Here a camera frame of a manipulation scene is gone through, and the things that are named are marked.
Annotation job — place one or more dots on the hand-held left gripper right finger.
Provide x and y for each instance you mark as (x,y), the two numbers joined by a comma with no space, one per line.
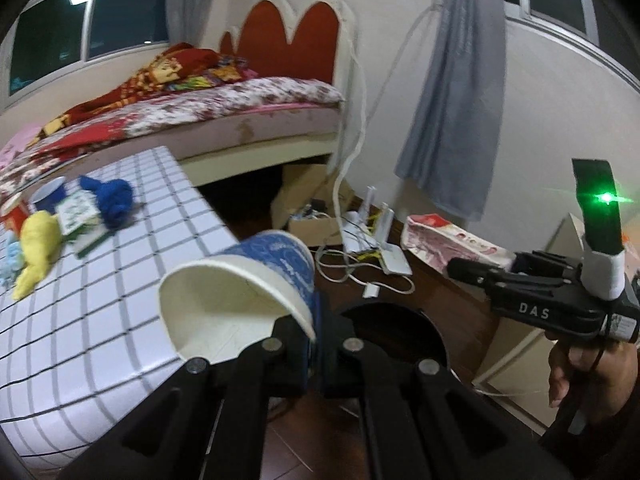
(335,360)

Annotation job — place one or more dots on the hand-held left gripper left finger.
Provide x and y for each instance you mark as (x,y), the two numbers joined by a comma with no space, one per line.
(290,355)

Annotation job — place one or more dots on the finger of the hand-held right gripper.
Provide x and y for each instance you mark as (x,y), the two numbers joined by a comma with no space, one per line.
(545,261)
(475,271)

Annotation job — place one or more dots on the black trash bin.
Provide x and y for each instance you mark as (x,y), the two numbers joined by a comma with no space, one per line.
(395,330)

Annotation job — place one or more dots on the white paper cup blue print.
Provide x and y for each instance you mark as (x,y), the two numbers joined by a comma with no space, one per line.
(240,290)

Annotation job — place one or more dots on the green white carton box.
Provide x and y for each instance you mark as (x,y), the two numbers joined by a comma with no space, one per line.
(80,220)

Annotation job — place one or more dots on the yellow plastic bag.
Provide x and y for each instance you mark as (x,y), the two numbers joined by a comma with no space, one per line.
(37,245)

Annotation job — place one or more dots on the light blue wrapper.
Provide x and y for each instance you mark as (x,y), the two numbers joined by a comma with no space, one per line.
(10,260)

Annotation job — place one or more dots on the red paper cup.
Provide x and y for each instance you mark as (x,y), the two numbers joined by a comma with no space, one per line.
(12,217)

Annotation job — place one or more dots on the person's right hand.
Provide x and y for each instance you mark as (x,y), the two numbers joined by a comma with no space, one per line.
(600,375)

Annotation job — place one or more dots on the red white plastic packet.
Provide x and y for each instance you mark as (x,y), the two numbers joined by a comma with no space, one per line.
(450,242)

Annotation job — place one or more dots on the flat white router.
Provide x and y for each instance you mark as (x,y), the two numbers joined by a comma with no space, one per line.
(395,261)

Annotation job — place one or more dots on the cardboard box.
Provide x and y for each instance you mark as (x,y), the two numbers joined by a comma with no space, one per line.
(310,190)

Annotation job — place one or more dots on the long grey curtain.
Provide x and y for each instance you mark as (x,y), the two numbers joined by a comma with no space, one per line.
(460,85)

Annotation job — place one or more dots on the white checked tablecloth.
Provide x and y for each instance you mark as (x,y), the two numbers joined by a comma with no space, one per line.
(100,320)

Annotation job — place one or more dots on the floral bed quilt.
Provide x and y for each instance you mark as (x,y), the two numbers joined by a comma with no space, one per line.
(225,102)

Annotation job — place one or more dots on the bed with red headboard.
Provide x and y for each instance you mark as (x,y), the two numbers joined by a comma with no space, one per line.
(300,45)

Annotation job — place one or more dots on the red patterned blanket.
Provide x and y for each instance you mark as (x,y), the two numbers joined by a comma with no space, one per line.
(165,67)

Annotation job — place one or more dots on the pink blanket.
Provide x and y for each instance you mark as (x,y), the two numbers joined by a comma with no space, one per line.
(15,145)

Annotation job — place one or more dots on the large window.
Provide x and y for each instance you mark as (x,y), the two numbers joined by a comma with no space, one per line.
(75,15)

